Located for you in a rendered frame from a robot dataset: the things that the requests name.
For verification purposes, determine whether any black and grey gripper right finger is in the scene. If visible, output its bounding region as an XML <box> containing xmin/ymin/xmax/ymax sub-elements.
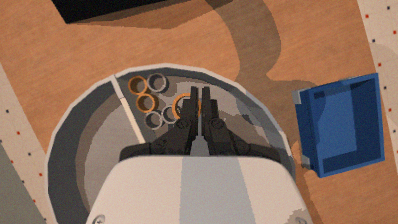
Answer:
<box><xmin>201</xmin><ymin>87</ymin><xmax>281</xmax><ymax>163</ymax></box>

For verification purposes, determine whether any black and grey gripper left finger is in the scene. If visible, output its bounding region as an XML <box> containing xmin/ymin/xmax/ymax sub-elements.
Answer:
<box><xmin>119</xmin><ymin>86</ymin><xmax>198</xmax><ymax>162</ymax></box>

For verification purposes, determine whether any grey metal cylinder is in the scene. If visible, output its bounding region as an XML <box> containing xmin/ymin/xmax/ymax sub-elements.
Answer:
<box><xmin>147</xmin><ymin>72</ymin><xmax>169</xmax><ymax>93</ymax></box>
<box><xmin>161</xmin><ymin>104</ymin><xmax>182</xmax><ymax>124</ymax></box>
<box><xmin>144</xmin><ymin>110</ymin><xmax>165</xmax><ymax>130</ymax></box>

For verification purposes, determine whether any bronze bushing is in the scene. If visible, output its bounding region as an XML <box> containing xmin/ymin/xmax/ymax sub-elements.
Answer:
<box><xmin>128</xmin><ymin>76</ymin><xmax>152</xmax><ymax>95</ymax></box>
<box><xmin>172</xmin><ymin>93</ymin><xmax>202</xmax><ymax>119</ymax></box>
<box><xmin>136</xmin><ymin>94</ymin><xmax>159</xmax><ymax>113</ymax></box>

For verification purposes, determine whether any blue crate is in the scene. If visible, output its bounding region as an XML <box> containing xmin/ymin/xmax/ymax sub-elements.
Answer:
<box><xmin>291</xmin><ymin>73</ymin><xmax>385</xmax><ymax>178</ymax></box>

